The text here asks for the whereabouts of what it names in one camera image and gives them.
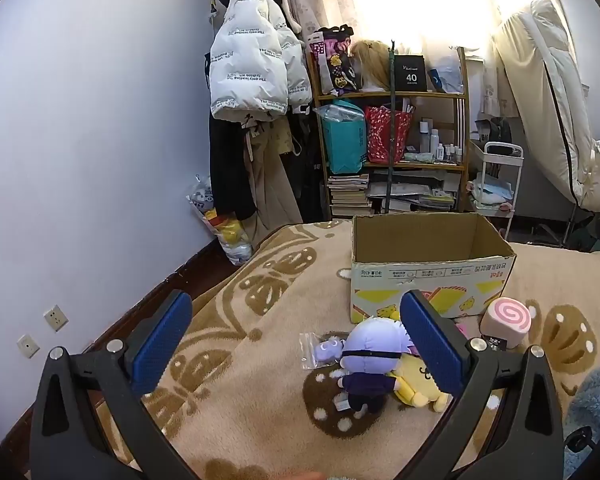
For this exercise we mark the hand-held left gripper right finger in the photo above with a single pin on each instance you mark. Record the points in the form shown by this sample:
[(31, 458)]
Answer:
[(432, 345)]

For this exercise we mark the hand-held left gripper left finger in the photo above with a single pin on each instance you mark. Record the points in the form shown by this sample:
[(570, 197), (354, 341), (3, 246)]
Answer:
[(162, 345)]

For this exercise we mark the purple-haired plush doll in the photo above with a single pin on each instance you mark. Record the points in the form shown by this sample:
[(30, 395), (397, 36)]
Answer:
[(370, 355)]

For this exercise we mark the printed cardboard box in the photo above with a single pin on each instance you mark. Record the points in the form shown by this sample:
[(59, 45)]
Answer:
[(430, 272)]

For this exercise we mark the pink swirl roll plush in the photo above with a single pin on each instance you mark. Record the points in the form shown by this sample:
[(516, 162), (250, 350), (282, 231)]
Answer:
[(505, 317)]

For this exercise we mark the clear bag with purple charm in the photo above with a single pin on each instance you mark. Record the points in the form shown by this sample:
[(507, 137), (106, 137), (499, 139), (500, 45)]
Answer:
[(325, 350)]

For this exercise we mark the yellow plush toy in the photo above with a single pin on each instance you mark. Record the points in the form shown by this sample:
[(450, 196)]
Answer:
[(415, 385)]

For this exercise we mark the clear bag of toys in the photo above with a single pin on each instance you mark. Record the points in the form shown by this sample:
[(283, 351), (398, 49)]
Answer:
[(230, 240)]

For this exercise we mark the pile of papers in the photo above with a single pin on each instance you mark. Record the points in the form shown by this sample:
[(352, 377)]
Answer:
[(415, 192)]

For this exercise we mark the light blue cloth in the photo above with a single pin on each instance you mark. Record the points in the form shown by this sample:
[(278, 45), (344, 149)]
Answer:
[(490, 195)]

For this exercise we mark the blue fuzzy cloth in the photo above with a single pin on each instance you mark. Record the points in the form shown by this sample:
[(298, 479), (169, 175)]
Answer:
[(595, 400)]

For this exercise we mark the stack of books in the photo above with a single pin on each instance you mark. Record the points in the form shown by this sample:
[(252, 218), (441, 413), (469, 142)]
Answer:
[(349, 195)]

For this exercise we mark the black hanging garment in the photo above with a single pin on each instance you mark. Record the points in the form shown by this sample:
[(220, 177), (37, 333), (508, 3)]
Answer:
[(230, 170)]

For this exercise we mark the beige hanging garment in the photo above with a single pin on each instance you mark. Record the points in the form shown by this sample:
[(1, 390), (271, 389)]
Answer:
[(270, 185)]

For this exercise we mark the group of cosmetic bottles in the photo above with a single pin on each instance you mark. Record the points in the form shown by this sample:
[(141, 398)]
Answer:
[(435, 142)]

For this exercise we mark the white trolley cart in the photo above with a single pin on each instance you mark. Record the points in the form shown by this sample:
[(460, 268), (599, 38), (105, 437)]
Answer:
[(502, 149)]

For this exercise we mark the dark hanging clothes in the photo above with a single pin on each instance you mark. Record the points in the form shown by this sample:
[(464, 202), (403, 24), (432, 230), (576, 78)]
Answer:
[(307, 175)]

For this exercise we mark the green pole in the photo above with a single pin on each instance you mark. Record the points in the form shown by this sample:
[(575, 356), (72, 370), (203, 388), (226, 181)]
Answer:
[(391, 135)]

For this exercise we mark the red patterned bag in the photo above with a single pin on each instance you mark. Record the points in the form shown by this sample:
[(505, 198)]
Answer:
[(380, 135)]

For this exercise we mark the teal bag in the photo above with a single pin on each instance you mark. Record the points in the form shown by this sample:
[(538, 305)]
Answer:
[(345, 145)]

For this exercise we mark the wooden shelf rack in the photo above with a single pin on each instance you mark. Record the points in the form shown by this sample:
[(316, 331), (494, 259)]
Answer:
[(430, 94)]

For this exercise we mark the black display box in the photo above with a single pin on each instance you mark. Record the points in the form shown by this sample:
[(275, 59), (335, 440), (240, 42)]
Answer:
[(410, 77)]

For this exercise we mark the white plastic bag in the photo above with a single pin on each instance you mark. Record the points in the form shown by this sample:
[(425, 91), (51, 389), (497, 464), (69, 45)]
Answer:
[(447, 75)]

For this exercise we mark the white duvet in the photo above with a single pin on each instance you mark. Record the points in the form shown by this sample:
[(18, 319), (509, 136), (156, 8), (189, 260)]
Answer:
[(555, 85)]

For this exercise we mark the blonde wig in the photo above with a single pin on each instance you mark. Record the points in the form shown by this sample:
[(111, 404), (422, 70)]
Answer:
[(370, 60)]

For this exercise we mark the white puffer jacket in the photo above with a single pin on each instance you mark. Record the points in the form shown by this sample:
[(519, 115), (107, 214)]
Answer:
[(250, 60)]

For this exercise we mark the purple printed package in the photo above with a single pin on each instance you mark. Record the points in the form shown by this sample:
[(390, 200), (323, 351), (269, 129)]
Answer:
[(337, 60)]

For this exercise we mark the white wall socket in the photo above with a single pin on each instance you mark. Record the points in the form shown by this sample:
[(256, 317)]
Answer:
[(28, 346), (55, 318)]

